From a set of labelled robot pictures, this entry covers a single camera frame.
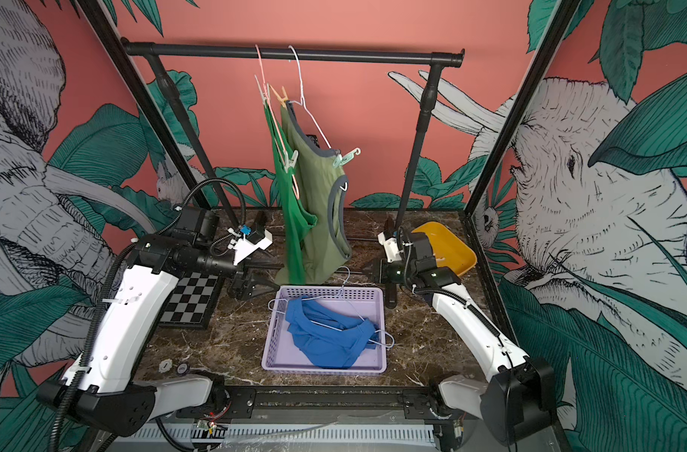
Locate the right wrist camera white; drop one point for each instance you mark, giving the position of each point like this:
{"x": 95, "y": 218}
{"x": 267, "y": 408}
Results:
{"x": 392, "y": 245}

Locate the olive tank top grey trim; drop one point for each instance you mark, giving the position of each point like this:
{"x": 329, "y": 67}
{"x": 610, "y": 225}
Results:
{"x": 322, "y": 189}

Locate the light blue wire hanger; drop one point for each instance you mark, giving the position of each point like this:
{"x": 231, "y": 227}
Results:
{"x": 363, "y": 302}

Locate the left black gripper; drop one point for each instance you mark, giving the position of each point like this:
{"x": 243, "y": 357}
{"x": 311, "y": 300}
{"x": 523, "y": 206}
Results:
{"x": 240, "y": 285}

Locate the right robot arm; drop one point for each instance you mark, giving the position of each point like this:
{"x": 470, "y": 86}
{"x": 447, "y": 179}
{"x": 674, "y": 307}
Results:
{"x": 499, "y": 358}

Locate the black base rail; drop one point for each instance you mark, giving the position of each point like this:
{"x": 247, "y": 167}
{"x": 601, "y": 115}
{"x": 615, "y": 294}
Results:
{"x": 332, "y": 402}

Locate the blue tank top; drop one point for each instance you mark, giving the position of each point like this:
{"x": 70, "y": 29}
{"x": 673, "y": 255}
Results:
{"x": 329, "y": 339}

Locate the yellow plastic bowl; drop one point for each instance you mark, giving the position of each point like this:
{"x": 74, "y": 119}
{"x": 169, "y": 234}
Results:
{"x": 450, "y": 251}

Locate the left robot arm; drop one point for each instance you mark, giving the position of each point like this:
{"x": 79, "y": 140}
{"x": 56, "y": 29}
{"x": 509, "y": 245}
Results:
{"x": 98, "y": 390}

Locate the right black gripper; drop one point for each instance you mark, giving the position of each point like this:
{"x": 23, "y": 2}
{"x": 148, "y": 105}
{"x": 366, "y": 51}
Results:
{"x": 376, "y": 270}

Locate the lavender plastic basket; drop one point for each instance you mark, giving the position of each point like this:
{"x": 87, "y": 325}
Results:
{"x": 285, "y": 357}

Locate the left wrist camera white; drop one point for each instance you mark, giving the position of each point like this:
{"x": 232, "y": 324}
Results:
{"x": 247, "y": 240}

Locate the green tank top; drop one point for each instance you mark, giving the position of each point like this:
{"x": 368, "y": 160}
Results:
{"x": 298, "y": 222}

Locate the grey clothespin on green top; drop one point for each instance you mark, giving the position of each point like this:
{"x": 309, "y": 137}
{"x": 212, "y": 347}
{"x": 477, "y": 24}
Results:
{"x": 289, "y": 160}

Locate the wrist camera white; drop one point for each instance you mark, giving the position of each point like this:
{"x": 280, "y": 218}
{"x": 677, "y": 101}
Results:
{"x": 392, "y": 245}
{"x": 247, "y": 240}

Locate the checkerboard calibration plate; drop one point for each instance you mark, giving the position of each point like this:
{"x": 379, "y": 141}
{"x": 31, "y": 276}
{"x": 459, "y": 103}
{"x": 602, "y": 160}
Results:
{"x": 192, "y": 302}

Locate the black clothes rack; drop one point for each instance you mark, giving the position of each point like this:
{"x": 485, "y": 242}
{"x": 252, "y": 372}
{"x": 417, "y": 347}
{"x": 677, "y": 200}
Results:
{"x": 437, "y": 62}

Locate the wooden clothespin on olive top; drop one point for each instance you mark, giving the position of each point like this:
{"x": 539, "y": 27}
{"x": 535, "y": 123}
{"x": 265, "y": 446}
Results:
{"x": 281, "y": 97}

